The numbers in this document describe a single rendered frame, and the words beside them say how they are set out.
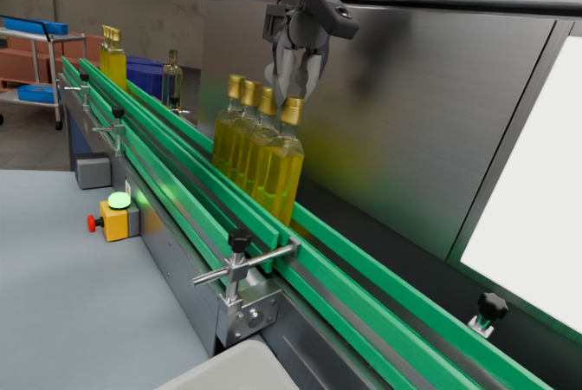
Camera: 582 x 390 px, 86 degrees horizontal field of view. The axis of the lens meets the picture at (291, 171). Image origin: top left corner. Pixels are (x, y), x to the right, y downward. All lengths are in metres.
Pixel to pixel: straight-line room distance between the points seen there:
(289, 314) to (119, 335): 0.29
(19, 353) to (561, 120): 0.79
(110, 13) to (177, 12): 1.62
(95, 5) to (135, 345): 9.60
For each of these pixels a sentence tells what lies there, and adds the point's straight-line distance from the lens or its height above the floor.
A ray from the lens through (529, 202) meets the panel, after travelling 0.49.
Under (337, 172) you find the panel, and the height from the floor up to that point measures 1.03.
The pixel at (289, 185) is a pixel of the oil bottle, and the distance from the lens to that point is 0.56.
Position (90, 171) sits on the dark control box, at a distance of 1.05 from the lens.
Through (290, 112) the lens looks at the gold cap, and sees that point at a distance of 0.52.
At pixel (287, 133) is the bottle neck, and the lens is 0.53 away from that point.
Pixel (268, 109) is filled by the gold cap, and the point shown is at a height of 1.13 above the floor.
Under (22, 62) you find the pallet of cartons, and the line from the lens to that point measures 5.45.
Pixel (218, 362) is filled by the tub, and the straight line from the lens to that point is 0.49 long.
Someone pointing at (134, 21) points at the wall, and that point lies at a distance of 9.87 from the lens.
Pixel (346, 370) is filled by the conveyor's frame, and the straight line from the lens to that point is 0.49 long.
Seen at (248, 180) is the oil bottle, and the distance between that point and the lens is 0.60.
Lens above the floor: 1.24
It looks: 22 degrees down
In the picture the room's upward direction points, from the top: 11 degrees clockwise
